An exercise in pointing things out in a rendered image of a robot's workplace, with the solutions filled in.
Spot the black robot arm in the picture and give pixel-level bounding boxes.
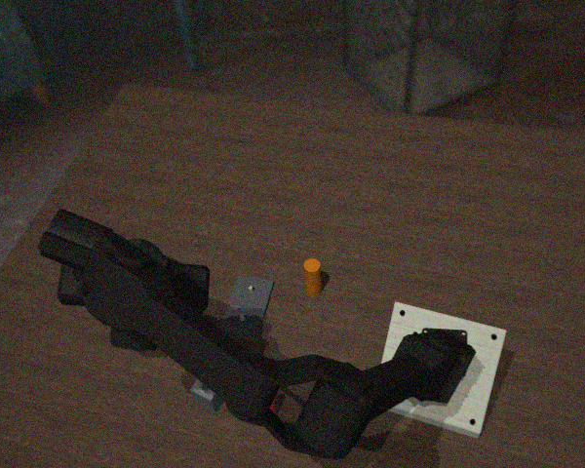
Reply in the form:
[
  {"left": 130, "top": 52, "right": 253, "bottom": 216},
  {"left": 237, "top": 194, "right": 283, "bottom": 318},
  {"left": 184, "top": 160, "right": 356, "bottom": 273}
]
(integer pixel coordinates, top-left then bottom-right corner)
[{"left": 37, "top": 209, "right": 476, "bottom": 460}]

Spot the orange cylinder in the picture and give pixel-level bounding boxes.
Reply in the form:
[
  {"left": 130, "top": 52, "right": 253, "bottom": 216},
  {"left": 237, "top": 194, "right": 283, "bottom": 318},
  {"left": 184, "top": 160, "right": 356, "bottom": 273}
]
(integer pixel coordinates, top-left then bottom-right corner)
[{"left": 303, "top": 258, "right": 322, "bottom": 297}]

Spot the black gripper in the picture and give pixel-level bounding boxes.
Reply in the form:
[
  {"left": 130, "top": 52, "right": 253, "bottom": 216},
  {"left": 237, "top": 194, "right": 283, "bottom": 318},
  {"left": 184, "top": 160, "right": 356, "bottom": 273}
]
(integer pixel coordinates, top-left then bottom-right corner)
[{"left": 58, "top": 263, "right": 210, "bottom": 313}]

